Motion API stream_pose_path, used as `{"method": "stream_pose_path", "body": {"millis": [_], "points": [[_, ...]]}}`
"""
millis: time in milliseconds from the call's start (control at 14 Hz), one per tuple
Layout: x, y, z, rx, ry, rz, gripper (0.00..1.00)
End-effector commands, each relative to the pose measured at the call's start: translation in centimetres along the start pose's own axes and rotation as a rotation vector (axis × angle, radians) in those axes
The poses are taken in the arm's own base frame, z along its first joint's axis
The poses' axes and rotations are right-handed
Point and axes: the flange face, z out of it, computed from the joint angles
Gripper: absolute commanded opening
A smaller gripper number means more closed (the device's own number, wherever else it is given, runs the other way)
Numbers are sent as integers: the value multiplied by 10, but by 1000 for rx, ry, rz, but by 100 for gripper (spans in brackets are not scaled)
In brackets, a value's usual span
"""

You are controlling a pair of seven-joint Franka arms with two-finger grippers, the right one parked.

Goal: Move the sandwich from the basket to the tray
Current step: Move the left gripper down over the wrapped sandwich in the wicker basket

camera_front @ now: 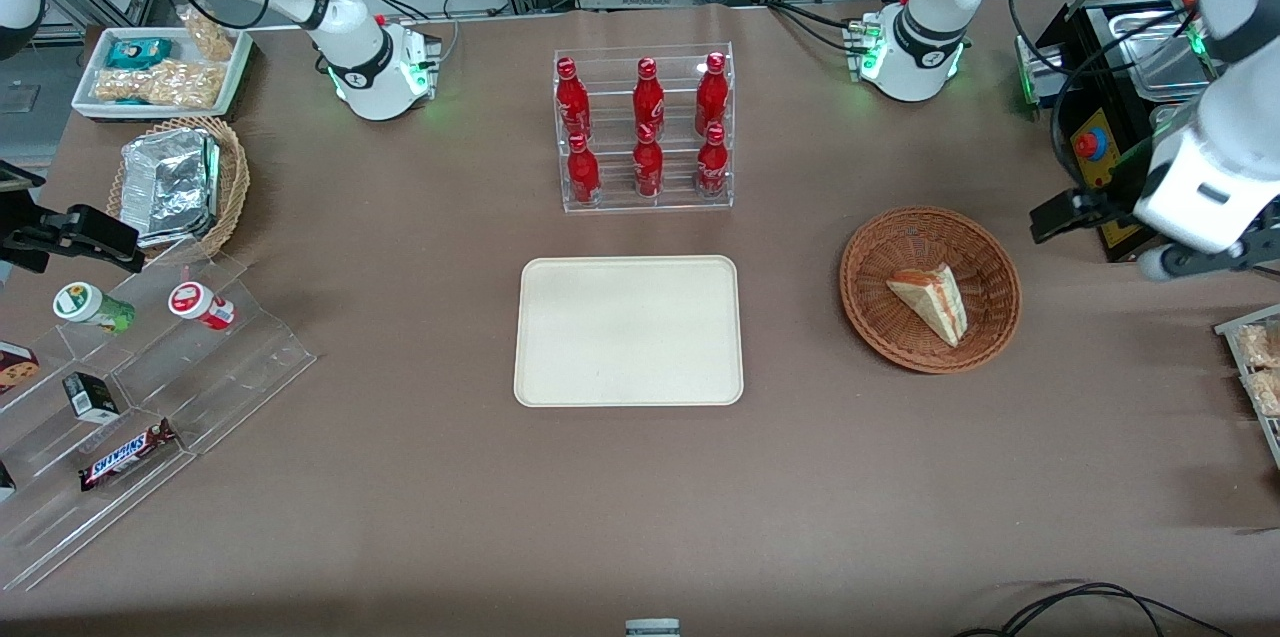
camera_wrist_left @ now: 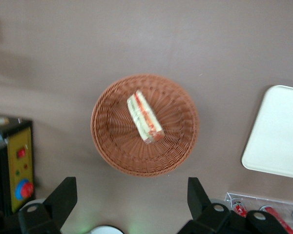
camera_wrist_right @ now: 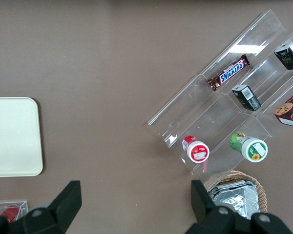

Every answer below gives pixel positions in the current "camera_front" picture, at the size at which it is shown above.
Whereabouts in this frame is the small clear nut bag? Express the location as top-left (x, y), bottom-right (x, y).
top-left (178, 5), bottom-right (236, 61)

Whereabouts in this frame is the green lidded cup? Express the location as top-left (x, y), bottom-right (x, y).
top-left (52, 282), bottom-right (136, 335)

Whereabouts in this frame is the small black box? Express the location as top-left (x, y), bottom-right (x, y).
top-left (62, 372), bottom-right (121, 423)

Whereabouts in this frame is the tray with wrapped snacks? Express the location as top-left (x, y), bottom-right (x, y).
top-left (1215, 305), bottom-right (1280, 470)

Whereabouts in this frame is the red cola bottle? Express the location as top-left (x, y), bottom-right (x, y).
top-left (633, 57), bottom-right (666, 133)
top-left (633, 124), bottom-right (664, 198)
top-left (556, 57), bottom-right (593, 140)
top-left (695, 52), bottom-right (729, 131)
top-left (697, 123), bottom-right (729, 198)
top-left (567, 133), bottom-right (601, 206)

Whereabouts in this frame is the clear acrylic tiered stand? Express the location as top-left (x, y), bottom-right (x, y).
top-left (0, 237), bottom-right (318, 593)

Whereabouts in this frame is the light oval wicker basket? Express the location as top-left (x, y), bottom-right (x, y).
top-left (105, 115), bottom-right (251, 263)

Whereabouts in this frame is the large clear nut bag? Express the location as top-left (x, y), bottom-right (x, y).
top-left (95, 59), bottom-right (223, 108)

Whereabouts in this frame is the black control box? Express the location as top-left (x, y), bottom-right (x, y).
top-left (1035, 2), bottom-right (1201, 263)

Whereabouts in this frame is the white rectangular snack tray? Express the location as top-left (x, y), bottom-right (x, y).
top-left (70, 25), bottom-right (254, 123)

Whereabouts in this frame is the triangular sandwich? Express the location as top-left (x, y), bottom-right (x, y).
top-left (886, 263), bottom-right (969, 349)

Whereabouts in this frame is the brown cookie box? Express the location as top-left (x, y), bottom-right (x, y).
top-left (0, 342), bottom-right (41, 396)

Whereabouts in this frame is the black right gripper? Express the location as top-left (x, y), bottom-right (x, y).
top-left (0, 202), bottom-right (141, 274)

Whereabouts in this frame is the Snickers chocolate bar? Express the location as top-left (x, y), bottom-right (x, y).
top-left (80, 419), bottom-right (179, 492)

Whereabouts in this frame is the clear acrylic bottle rack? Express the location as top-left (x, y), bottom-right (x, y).
top-left (553, 42), bottom-right (735, 214)

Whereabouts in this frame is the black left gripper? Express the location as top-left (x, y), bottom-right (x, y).
top-left (1032, 189), bottom-right (1141, 245)

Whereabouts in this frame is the teal snack packet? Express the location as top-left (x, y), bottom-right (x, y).
top-left (105, 37), bottom-right (173, 70)

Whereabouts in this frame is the silver metal box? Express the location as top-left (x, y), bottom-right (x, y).
top-left (1015, 35), bottom-right (1066, 108)

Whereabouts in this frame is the stainless steel pan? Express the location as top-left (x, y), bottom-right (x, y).
top-left (1100, 7), bottom-right (1216, 103)

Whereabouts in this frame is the black floor cable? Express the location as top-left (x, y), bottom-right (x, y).
top-left (955, 581), bottom-right (1236, 637)

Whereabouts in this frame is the yellow emergency stop button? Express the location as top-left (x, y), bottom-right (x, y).
top-left (1070, 107), bottom-right (1116, 190)

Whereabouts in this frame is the red lidded cup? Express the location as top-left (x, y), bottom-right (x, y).
top-left (168, 282), bottom-right (237, 331)

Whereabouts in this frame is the round brown wicker basket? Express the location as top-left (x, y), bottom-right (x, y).
top-left (839, 206), bottom-right (1022, 375)

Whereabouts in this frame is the beige plastic tray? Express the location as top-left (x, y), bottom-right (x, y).
top-left (513, 255), bottom-right (745, 408)

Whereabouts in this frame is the silver foil package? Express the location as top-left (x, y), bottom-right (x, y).
top-left (120, 127), bottom-right (221, 248)

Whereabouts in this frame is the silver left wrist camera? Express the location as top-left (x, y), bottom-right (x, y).
top-left (1138, 227), bottom-right (1280, 283)

